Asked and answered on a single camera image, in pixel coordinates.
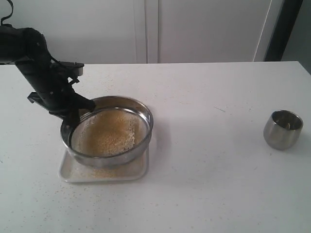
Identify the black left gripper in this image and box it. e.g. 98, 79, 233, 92
16, 59, 95, 128

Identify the round steel mesh sieve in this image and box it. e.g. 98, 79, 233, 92
60, 96, 154, 168

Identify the stainless steel cup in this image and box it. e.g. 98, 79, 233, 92
263, 110, 303, 150

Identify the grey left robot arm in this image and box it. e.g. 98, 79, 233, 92
0, 25, 95, 127

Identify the yellow and white grain mix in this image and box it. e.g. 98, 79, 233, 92
71, 110, 138, 157

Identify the white square tray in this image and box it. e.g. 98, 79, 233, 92
58, 150, 149, 183

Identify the yellow millet in tray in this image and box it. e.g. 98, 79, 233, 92
70, 157, 146, 180

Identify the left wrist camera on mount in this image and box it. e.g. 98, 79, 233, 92
51, 62, 85, 85

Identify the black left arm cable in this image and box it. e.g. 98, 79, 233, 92
0, 0, 13, 26

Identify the dark door frame post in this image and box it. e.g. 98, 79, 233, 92
264, 0, 303, 62

